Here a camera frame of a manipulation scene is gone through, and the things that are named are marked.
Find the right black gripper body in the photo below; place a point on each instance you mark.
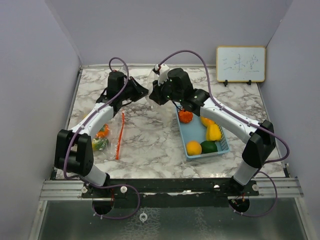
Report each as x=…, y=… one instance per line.
x=164, y=93

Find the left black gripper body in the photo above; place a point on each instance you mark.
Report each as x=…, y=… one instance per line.
x=132, y=91

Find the bumpy red orange tangerine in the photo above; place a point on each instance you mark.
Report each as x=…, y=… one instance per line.
x=184, y=116

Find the orange bell pepper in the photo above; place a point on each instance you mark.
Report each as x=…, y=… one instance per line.
x=206, y=121

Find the yellow bell pepper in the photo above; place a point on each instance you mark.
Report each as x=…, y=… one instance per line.
x=213, y=133

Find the yellow orange peach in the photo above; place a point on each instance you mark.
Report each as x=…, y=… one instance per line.
x=193, y=148

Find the clear zip top bag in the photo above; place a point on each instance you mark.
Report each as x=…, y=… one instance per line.
x=116, y=128

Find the clear zip bag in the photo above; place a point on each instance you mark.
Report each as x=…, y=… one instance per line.
x=116, y=128
x=150, y=86

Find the green yellow mango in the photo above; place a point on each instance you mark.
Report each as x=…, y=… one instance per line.
x=99, y=143

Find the orange tomato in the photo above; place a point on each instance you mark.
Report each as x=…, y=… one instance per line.
x=103, y=132

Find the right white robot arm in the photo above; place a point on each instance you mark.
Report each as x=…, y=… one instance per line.
x=258, y=137

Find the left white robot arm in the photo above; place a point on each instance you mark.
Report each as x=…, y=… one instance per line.
x=74, y=151

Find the light blue plastic basket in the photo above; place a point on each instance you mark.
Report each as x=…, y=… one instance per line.
x=196, y=131

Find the small whiteboard with writing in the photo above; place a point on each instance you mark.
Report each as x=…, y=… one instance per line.
x=241, y=64

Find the green avocado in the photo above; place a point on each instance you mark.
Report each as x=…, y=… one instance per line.
x=208, y=147

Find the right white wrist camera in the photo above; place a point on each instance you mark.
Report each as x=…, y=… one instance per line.
x=161, y=70

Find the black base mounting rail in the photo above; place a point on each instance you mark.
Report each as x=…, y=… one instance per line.
x=170, y=192

